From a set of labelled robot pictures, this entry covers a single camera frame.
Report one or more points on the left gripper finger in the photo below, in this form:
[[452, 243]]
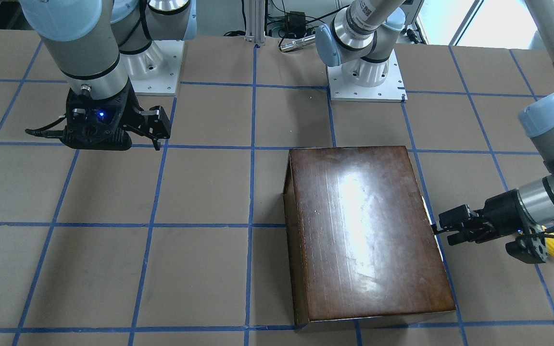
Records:
[[470, 235], [460, 219]]

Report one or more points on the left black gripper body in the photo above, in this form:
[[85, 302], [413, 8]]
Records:
[[502, 210]]

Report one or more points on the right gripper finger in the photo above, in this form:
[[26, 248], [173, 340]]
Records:
[[140, 132], [154, 124]]

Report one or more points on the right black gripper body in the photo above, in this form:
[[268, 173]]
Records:
[[131, 112]]

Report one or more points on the dark wooden drawer cabinet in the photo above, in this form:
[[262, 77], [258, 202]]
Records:
[[360, 242]]

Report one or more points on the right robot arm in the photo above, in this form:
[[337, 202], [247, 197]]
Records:
[[101, 47]]

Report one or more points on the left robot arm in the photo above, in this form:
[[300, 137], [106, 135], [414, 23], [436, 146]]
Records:
[[459, 122]]

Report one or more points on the silver metal cylinder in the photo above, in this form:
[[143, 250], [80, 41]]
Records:
[[297, 44]]

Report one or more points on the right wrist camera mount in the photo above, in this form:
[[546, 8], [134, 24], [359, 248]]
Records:
[[92, 125]]

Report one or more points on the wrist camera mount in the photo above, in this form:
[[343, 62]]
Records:
[[529, 245], [92, 125]]

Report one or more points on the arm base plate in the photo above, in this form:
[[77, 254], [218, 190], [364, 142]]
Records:
[[365, 81], [157, 70]]

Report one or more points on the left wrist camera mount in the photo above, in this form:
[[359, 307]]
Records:
[[529, 245]]

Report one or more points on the aluminium frame post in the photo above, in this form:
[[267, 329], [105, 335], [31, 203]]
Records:
[[254, 13]]

